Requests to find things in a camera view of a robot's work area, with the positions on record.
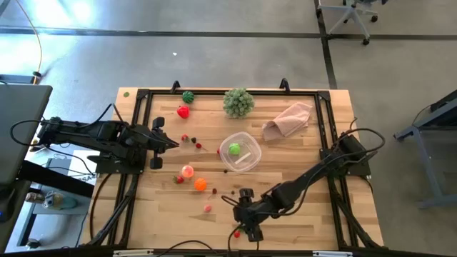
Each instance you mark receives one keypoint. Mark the white paper sheet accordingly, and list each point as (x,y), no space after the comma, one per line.
(80,160)

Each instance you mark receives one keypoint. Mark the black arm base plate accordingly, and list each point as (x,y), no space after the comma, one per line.
(357,169)
(114,167)

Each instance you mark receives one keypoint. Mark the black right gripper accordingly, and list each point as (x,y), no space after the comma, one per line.
(255,212)

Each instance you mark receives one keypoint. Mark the clear plastic tupperware container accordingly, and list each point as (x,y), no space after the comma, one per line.
(251,142)

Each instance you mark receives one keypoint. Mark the grey laptop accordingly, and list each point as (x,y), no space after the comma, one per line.
(21,132)

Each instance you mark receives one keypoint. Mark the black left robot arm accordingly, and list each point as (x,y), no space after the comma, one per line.
(89,132)

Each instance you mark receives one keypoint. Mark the office chair base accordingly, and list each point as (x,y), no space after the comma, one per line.
(351,14)

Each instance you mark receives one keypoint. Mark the large pink yellow peach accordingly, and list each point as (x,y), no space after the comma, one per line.
(187,171)

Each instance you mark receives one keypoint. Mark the grey metal desk frame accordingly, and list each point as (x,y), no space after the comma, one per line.
(428,142)

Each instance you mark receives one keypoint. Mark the red strawberry with green leaves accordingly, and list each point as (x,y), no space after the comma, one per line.
(179,180)
(236,234)

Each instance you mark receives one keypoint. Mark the small green striped watermelon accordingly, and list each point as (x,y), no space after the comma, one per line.
(188,96)

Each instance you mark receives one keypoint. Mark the green broccoli bunch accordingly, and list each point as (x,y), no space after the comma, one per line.
(238,103)

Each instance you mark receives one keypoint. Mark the green lime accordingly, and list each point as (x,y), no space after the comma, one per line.
(234,148)

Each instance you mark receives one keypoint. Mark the black side desk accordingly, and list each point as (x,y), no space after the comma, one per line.
(53,178)

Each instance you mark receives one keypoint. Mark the dark red cherry with stem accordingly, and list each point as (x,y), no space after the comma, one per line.
(214,191)

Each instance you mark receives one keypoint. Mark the orange tangerine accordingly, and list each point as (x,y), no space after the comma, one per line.
(200,184)

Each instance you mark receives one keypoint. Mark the small red strawberry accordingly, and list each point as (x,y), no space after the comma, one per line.
(184,137)

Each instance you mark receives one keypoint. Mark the silver aluminium extrusion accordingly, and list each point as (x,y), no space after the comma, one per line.
(132,253)
(332,253)

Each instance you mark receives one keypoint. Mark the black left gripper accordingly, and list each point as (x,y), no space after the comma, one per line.
(157,141)

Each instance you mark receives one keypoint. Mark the black aluminium table frame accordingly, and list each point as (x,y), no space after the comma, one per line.
(228,92)

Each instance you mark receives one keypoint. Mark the small pink peach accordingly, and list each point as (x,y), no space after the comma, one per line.
(207,208)

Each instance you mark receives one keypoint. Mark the black frame bracket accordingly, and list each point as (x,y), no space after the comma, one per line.
(175,87)
(284,85)

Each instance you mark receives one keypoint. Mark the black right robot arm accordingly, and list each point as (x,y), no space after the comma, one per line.
(310,175)

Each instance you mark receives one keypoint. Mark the beige folded cloth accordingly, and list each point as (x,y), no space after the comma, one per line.
(287,121)

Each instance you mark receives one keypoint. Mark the teal plastic item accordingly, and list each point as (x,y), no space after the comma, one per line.
(53,200)

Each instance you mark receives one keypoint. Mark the large red tomato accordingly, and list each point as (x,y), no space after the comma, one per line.
(183,111)

